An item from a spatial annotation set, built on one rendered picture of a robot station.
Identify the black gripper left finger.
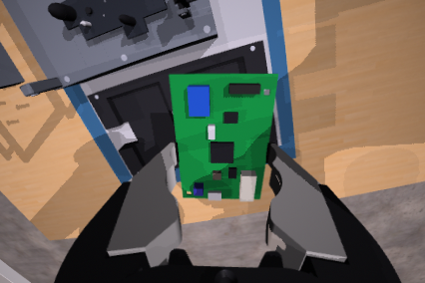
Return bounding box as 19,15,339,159
54,141,182,283

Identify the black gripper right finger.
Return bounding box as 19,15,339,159
265,141,401,283

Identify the green circuit board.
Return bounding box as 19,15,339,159
169,74,278,201

